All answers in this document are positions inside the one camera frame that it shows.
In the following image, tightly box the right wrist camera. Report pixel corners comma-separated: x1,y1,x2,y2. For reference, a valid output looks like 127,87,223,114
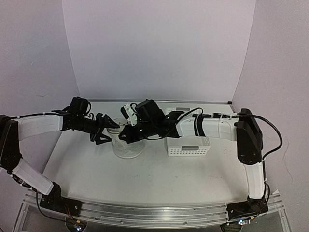
120,102,140,126

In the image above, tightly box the aluminium table rail frame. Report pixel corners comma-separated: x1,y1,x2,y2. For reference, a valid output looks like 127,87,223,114
14,97,293,232

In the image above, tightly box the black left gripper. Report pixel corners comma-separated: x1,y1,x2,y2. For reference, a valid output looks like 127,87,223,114
75,114,120,145

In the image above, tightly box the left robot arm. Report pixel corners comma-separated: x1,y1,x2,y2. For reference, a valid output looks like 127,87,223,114
0,97,119,211

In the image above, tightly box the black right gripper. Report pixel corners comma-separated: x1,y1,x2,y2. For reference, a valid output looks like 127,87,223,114
119,120,156,145

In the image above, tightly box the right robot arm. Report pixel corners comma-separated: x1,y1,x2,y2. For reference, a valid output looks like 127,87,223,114
119,100,265,214

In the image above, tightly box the white perforated plastic basket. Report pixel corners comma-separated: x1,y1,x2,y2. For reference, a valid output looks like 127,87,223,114
164,106,212,157

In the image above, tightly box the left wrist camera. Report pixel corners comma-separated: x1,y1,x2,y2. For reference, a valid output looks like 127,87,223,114
87,112,103,122

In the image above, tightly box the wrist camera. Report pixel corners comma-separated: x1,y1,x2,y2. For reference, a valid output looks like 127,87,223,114
120,102,140,126
87,112,103,122

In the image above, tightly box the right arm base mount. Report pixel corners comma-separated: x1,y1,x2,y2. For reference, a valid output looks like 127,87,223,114
226,194,269,222

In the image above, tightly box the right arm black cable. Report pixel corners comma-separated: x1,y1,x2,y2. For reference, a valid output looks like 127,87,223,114
144,107,283,159

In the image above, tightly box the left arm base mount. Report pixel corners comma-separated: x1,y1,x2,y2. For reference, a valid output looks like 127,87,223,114
39,182,82,216

